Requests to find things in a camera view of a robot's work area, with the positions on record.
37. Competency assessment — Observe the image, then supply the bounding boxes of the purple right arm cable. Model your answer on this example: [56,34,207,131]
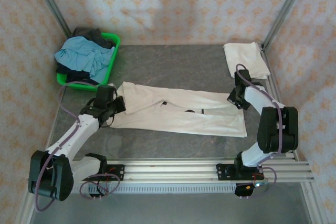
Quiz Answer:
[235,63,287,198]

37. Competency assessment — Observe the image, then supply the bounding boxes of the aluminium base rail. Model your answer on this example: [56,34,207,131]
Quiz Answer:
[26,157,315,183]

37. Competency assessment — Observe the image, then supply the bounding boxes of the dark grey t-shirt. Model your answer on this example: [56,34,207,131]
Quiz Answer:
[72,26,112,49]

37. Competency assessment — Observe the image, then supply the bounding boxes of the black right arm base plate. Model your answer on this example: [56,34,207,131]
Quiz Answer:
[216,163,265,182]

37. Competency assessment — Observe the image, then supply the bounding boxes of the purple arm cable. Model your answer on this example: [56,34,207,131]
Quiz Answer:
[235,63,287,198]
[34,81,121,213]

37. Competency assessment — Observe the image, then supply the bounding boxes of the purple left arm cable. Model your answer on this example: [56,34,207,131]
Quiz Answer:
[34,81,121,213]

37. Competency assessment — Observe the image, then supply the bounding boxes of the grey slotted cable duct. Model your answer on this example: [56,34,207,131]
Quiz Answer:
[70,184,263,195]

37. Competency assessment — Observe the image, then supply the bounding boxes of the white t-shirt with robot print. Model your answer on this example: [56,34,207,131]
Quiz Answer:
[110,81,248,138]

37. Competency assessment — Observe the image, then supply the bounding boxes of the green plastic laundry basket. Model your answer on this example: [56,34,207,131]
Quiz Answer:
[56,32,121,93]

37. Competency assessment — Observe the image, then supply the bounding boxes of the navy blue t-shirt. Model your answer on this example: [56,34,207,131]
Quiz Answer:
[55,62,100,86]

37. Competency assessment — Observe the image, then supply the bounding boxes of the aluminium table side rail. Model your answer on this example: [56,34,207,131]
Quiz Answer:
[46,84,66,151]
[258,42,300,162]

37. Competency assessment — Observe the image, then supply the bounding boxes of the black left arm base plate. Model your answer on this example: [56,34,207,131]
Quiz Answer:
[99,164,125,182]

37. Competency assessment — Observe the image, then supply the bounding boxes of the black controller box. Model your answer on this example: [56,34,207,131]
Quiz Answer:
[235,182,259,198]

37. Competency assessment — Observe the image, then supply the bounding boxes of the light blue t-shirt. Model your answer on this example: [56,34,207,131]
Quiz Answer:
[54,37,116,83]

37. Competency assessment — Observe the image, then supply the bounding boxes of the aluminium frame post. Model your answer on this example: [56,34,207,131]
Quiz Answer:
[28,0,73,38]
[262,0,313,49]

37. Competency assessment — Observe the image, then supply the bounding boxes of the folded plain white t-shirt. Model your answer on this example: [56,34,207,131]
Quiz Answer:
[223,42,271,80]

